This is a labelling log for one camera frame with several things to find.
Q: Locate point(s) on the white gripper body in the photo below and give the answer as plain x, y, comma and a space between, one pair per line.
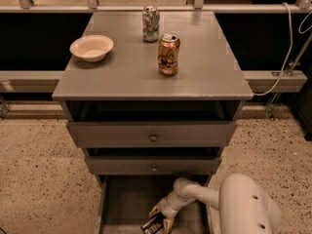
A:
168, 207

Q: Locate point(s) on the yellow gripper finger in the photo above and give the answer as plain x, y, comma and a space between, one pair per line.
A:
168, 225
154, 211

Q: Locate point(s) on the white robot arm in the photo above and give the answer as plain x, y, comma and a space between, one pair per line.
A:
244, 206

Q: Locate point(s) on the grey open bottom drawer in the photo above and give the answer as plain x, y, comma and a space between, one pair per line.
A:
126, 201

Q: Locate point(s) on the round middle drawer knob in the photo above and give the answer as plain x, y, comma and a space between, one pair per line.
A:
154, 169

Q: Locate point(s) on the round drawer knob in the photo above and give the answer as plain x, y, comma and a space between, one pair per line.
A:
153, 137
154, 169

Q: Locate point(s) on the round top drawer knob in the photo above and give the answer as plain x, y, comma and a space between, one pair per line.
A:
153, 137

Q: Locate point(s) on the grey top drawer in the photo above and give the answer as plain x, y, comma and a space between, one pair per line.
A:
136, 134

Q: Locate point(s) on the grey middle drawer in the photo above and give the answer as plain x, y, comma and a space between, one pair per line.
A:
141, 165

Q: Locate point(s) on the grey wooden drawer cabinet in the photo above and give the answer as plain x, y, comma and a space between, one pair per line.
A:
128, 87

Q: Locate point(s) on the orange soda can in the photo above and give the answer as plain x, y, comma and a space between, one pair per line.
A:
168, 54

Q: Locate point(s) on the white bowl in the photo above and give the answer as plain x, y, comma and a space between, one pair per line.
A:
91, 48

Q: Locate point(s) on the metal stand leg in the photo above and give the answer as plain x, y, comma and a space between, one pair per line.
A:
288, 72

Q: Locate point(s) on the green white soda can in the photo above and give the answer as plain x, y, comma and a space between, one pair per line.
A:
150, 20

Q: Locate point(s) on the metal railing frame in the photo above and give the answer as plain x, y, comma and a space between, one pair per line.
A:
156, 4

